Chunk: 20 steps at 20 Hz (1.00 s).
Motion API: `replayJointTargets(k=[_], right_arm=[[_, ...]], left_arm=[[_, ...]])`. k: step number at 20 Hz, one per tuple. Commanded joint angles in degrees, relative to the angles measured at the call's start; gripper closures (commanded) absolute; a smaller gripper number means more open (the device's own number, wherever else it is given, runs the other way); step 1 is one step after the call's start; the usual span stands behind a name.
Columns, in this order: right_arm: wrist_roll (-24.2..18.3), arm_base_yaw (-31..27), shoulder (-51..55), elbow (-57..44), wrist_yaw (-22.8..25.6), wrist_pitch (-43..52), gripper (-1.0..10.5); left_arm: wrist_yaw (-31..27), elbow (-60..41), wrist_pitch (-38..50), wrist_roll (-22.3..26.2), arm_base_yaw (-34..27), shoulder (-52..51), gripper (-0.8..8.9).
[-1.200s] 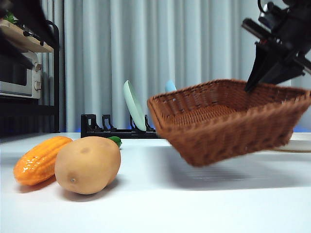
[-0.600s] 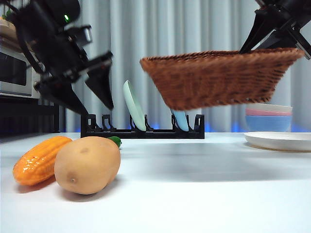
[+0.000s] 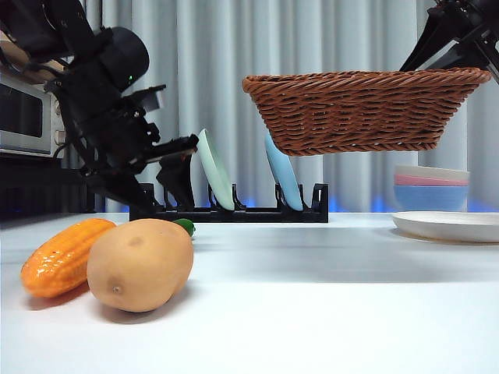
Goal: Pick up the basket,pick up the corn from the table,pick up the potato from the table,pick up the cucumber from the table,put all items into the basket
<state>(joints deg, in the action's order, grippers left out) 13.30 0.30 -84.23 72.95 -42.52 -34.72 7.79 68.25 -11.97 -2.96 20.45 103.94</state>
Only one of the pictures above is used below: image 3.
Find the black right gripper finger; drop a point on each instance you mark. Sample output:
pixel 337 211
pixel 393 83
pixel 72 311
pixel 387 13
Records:
pixel 448 52
pixel 429 39

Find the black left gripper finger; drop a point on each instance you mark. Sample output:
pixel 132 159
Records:
pixel 179 179
pixel 124 187

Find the green cucumber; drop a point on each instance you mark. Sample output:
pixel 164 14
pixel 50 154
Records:
pixel 186 226

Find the tan potato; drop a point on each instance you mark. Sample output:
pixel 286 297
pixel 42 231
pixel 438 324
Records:
pixel 140 265

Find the brown wicker basket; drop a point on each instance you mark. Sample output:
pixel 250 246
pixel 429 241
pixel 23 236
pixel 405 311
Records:
pixel 358 113

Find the orange corn cob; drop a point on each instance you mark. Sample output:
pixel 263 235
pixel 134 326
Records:
pixel 54 261

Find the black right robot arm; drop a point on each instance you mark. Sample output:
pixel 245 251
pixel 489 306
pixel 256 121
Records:
pixel 483 23

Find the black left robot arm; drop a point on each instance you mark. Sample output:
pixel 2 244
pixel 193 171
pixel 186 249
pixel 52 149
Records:
pixel 121 50

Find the pale green plate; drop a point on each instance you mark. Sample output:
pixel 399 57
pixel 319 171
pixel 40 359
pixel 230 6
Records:
pixel 214 171

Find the black dish rack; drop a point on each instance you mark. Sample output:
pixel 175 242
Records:
pixel 257 214

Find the light blue plate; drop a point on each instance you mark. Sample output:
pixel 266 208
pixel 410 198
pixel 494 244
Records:
pixel 286 183

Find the white bowl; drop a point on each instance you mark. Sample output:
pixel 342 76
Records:
pixel 429 171

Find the silver toaster oven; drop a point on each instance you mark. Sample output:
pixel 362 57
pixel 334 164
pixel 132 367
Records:
pixel 19 117

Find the grey pleated curtain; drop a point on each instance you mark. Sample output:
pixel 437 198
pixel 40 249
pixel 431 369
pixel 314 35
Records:
pixel 218 58

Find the pink bowl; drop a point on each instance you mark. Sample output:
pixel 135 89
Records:
pixel 425 181

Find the white flat plate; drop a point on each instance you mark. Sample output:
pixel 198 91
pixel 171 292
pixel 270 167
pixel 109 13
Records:
pixel 448 228

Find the pale grey camera box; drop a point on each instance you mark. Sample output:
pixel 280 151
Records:
pixel 150 97

